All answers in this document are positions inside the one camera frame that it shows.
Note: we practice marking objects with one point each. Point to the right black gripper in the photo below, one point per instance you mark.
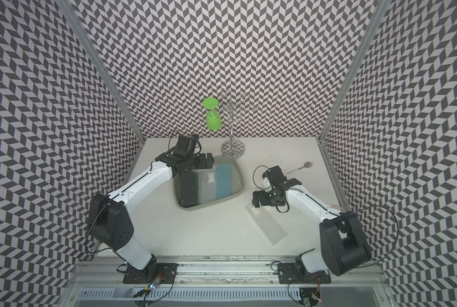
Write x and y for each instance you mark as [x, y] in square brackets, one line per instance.
[264, 201]

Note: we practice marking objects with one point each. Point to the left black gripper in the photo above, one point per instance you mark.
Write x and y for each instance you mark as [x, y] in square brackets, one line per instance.
[203, 161]

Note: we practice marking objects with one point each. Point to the long frosted pencil case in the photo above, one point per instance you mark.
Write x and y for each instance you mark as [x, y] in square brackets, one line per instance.
[266, 223]

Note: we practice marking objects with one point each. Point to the translucent white pencil case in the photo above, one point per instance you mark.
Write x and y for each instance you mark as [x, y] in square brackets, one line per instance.
[208, 184]

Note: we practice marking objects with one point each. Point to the grey storage box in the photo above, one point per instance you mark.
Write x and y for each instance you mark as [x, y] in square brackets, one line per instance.
[238, 184]

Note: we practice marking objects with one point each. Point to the light blue ribbed pencil case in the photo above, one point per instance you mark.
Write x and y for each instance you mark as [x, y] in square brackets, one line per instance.
[224, 181]

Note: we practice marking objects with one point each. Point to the black pencil case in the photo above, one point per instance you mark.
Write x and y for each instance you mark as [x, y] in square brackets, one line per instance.
[188, 189]

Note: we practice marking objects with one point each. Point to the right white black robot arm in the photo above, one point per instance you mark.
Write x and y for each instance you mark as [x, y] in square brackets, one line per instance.
[343, 245]

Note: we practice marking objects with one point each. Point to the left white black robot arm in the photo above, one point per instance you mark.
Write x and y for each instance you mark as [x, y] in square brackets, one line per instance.
[109, 219]

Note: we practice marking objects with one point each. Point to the chrome cup tree stand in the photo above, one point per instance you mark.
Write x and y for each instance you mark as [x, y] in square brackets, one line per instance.
[232, 109]

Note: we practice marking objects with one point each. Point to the green plastic goblet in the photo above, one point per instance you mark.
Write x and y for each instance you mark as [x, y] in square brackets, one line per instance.
[213, 119]

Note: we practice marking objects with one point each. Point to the hello kitty spoon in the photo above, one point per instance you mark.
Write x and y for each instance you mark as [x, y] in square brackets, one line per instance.
[307, 164]

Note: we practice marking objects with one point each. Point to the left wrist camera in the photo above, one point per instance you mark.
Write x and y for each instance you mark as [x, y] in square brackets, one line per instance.
[194, 143]

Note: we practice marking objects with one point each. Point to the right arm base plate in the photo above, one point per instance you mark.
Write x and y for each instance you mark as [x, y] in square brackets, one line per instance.
[304, 273]

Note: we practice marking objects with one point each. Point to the aluminium front rail frame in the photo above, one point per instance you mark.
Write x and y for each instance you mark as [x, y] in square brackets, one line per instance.
[222, 281]

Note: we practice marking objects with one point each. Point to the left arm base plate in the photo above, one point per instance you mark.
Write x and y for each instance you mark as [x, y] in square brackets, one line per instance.
[149, 273]

